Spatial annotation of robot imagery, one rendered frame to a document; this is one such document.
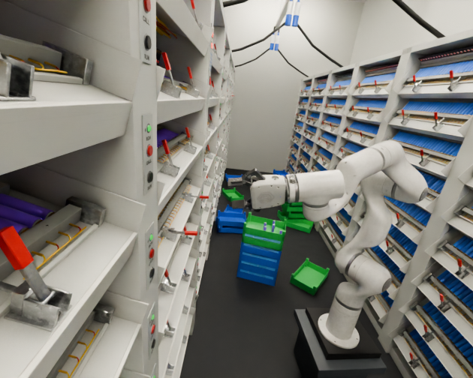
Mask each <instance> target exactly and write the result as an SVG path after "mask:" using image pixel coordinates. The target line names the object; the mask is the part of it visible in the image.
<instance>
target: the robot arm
mask: <svg viewBox="0 0 473 378"><path fill-rule="evenodd" d="M360 181H361V183H360ZM359 183H360V188H361V191H362V194H363V197H364V199H365V202H366V214H365V217H364V219H363V222H362V225H361V227H360V230H359V231H358V233H357V234H356V236H355V237H354V238H353V239H352V240H351V241H350V242H349V243H347V244H346V245H345V246H344V247H342V248H341V249H340V250H339V251H338V252H337V253H336V255H335V259H334V262H335V265H336V267H337V269H338V270H340V271H341V272H342V273H344V274H345V275H347V276H348V277H349V278H351V279H352V280H353V281H355V282H357V283H358V284H355V283H350V282H342V283H340V285H338V287H337V290H336V294H335V296H334V299H333V303H332V305H331V308H330V312H329V313H326V314H323V315H322V316H320V318H319V320H318V327H319V330H320V332H321V333H322V335H323V336H324V337H325V338H326V339H327V340H328V341H329V342H331V343H332V344H334V345H336V346H338V347H341V348H343V349H352V348H355V347H356V346H357V345H358V343H359V340H360V337H359V334H358V332H357V330H356V328H355V326H356V323H357V320H358V317H359V315H360V312H361V310H362V307H363V304H364V302H365V300H366V299H367V298H368V297H370V296H373V295H377V294H379V293H382V292H384V291H386V290H387V289H388V288H389V287H390V284H391V276H390V273H389V271H388V270H386V268H385V267H383V266H382V265H380V264H379V263H377V262H376V261H374V260H372V259H370V258H368V257H367V256H365V255H363V254H362V249H364V248H372V247H375V246H378V245H380V244H381V243H382V242H383V241H384V240H385V238H386V237H387V234H388V232H389V230H390V227H391V224H392V221H393V218H392V215H391V213H390V211H389V209H388V208H387V206H386V204H385V202H384V196H386V197H390V198H393V199H395V200H399V201H401V202H404V203H418V202H420V201H422V200H423V199H424V198H425V197H426V195H427V193H428V186H427V183H426V180H425V178H424V177H423V176H422V175H421V174H420V173H419V172H418V171H417V170H416V169H415V168H414V167H413V166H412V165H411V164H410V163H409V162H408V161H407V159H406V157H405V153H404V151H403V148H402V146H401V145H400V144H399V143H398V142H396V141H393V140H387V141H383V142H380V143H377V144H375V145H372V146H370V147H368V148H365V149H364V150H361V151H359V152H357V153H355V154H352V155H350V156H347V157H345V158H344V159H342V160H341V161H340V162H339V163H338V165H337V167H336V169H335V170H328V171H320V172H306V173H298V174H290V175H286V176H285V177H284V176H283V175H261V174H260V172H259V171H258V170H257V169H255V168H254V169H252V170H251V171H250V172H247V173H246V174H245V175H242V177H241V178H229V179H228V187H229V188H233V187H241V186H243V184H244V185H246V186H248V187H250V191H251V198H250V199H248V200H246V201H245V200H244V199H242V200H234V201H232V209H248V210H250V211H254V212H260V210H261V209H265V208H270V207H274V206H280V205H282V204H285V202H287V201H288V202H289V203H299V202H303V215H304V217H305V218H306V219H307V220H308V221H313V222H316V221H322V220H324V219H326V218H328V217H330V216H331V215H334V214H335V213H337V212H338V211H339V210H341V209H342V208H343V207H344V206H345V205H346V204H347V203H348V201H349V200H350V198H351V197H352V196H353V194H354V192H355V190H356V188H357V186H358V185H359Z"/></svg>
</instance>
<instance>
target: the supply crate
mask: <svg viewBox="0 0 473 378"><path fill-rule="evenodd" d="M273 221H274V220H271V219H267V218H264V217H257V216H253V215H252V213H251V212H249V216H248V217H247V219H246V222H244V225H243V233H246V234H250V235H254V236H260V237H264V238H267V239H273V240H277V241H281V242H283V241H284V239H285V232H286V231H285V230H286V223H287V220H284V222H282V221H278V220H276V222H275V229H274V232H271V231H272V225H273ZM264 222H266V223H267V225H266V227H267V229H266V231H265V230H263V228H264ZM280 230H282V234H279V232H280Z"/></svg>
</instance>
